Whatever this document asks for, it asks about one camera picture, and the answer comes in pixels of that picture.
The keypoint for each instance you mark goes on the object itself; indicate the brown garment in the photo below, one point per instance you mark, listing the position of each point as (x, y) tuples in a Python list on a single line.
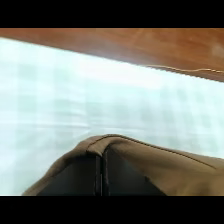
[(180, 171)]

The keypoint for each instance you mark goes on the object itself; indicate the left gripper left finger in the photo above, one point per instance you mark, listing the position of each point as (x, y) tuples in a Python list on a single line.
[(76, 178)]

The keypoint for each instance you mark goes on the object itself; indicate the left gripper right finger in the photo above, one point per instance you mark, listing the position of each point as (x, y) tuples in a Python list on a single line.
[(128, 181)]

